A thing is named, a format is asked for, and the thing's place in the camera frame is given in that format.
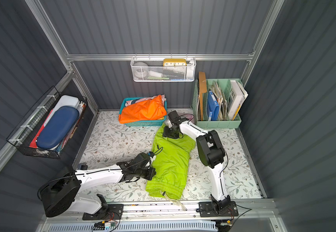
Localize red folder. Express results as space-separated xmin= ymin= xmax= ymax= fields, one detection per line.
xmin=29 ymin=110 xmax=53 ymax=148

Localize white wire wall basket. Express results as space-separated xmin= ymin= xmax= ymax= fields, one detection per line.
xmin=130 ymin=57 xmax=197 ymax=82

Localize white tray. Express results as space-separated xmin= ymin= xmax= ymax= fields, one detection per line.
xmin=44 ymin=95 xmax=80 ymax=126

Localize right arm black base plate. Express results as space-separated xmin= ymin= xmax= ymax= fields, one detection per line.
xmin=196 ymin=201 xmax=239 ymax=218

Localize pink pouch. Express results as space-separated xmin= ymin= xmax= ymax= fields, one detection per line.
xmin=182 ymin=113 xmax=195 ymax=122

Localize black wire side basket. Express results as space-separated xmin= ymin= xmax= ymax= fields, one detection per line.
xmin=6 ymin=86 xmax=88 ymax=159

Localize lime green shorts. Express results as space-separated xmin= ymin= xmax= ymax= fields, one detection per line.
xmin=146 ymin=124 xmax=196 ymax=200

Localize mint green file organizer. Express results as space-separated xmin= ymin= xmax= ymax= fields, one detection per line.
xmin=191 ymin=79 xmax=243 ymax=130

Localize white tape roll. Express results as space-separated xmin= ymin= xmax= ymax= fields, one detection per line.
xmin=131 ymin=62 xmax=149 ymax=79

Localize white book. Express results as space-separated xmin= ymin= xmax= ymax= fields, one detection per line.
xmin=228 ymin=80 xmax=248 ymax=120

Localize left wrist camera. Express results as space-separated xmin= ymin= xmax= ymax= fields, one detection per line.
xmin=147 ymin=151 xmax=156 ymax=162

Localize floral table mat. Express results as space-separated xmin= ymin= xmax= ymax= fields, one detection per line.
xmin=80 ymin=111 xmax=262 ymax=203

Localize yellow clock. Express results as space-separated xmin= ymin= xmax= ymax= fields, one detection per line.
xmin=163 ymin=58 xmax=187 ymax=67

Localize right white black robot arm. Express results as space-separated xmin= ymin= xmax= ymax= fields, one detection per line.
xmin=163 ymin=111 xmax=231 ymax=207

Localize blue folder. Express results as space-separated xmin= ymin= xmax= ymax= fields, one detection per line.
xmin=207 ymin=90 xmax=219 ymax=121

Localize navy blue case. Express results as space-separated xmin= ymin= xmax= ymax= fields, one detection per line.
xmin=37 ymin=106 xmax=79 ymax=149

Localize teal plastic laundry basket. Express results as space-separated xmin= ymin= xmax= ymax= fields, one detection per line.
xmin=118 ymin=97 xmax=168 ymax=128

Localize brown cardboard board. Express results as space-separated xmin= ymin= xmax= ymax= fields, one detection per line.
xmin=199 ymin=72 xmax=207 ymax=121

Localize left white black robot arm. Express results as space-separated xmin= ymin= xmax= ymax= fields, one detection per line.
xmin=37 ymin=151 xmax=156 ymax=220

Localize orange garment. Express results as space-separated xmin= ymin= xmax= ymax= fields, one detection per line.
xmin=118 ymin=95 xmax=168 ymax=124

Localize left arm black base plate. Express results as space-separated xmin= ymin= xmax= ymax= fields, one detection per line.
xmin=82 ymin=204 xmax=124 ymax=221

